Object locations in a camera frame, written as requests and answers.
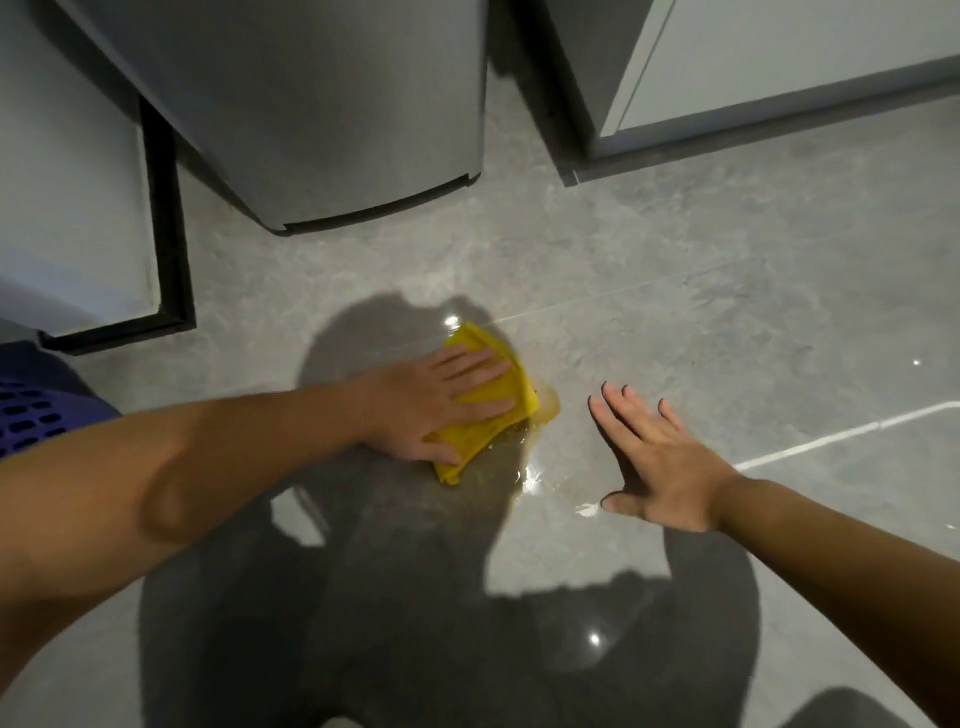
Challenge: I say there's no person's left hand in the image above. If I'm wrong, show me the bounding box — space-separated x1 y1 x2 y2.
358 344 518 467

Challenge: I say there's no person's right hand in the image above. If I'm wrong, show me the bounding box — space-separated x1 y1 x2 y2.
588 382 740 534

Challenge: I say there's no yellow cleaning cloth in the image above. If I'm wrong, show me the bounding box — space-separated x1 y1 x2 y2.
423 321 541 486

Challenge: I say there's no person's left forearm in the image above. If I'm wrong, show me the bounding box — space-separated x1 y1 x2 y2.
0 375 370 676

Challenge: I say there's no person's right forearm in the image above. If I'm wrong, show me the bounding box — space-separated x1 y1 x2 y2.
711 474 960 728

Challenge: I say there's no yellowish liquid spill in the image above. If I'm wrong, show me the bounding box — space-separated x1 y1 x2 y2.
480 378 601 520

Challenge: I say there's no grey metal refrigerator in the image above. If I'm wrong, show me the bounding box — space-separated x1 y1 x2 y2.
56 0 490 237

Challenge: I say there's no white kitchen cabinet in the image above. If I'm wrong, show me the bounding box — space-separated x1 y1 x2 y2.
543 0 960 160

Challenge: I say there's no white cabinet with black base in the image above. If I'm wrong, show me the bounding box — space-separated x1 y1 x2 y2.
0 0 198 356

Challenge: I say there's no purple perforated plastic basket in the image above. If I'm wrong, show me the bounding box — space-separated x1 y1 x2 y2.
0 341 123 460

